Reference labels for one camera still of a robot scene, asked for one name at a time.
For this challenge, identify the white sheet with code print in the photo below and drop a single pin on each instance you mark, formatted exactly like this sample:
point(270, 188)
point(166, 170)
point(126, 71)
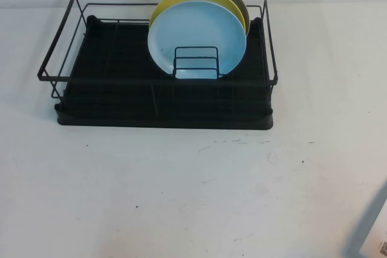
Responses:
point(378, 243)

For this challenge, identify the light blue plate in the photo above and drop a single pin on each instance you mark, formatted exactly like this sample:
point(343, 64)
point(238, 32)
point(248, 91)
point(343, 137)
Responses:
point(196, 28)

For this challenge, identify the black plastic drip tray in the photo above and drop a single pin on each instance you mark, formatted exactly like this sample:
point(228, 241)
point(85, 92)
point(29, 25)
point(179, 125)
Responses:
point(121, 119)

